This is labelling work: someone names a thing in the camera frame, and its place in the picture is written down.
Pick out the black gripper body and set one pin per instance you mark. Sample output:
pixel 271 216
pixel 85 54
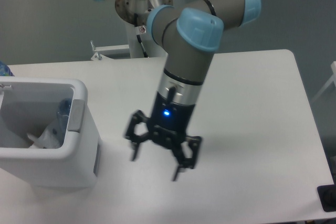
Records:
pixel 168 123

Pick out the crushed clear plastic water bottle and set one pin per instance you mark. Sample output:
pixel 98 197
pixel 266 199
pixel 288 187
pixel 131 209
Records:
pixel 63 113

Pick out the clear plastic bag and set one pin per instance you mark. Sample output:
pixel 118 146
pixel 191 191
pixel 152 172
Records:
pixel 51 138

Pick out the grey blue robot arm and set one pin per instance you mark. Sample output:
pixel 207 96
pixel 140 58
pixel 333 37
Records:
pixel 190 36

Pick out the white plastic trash can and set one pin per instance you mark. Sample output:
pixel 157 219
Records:
pixel 29 105

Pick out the black device at table edge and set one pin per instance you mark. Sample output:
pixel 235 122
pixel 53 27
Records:
pixel 327 197

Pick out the blue patterned object at left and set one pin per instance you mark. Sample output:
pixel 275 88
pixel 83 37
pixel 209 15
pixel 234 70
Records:
pixel 5 70

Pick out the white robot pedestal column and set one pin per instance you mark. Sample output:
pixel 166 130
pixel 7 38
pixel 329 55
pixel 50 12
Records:
pixel 134 13

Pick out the white pedestal base frame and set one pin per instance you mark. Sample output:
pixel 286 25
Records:
pixel 111 52

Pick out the white frame at right edge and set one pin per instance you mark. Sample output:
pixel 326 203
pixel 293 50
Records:
pixel 329 83

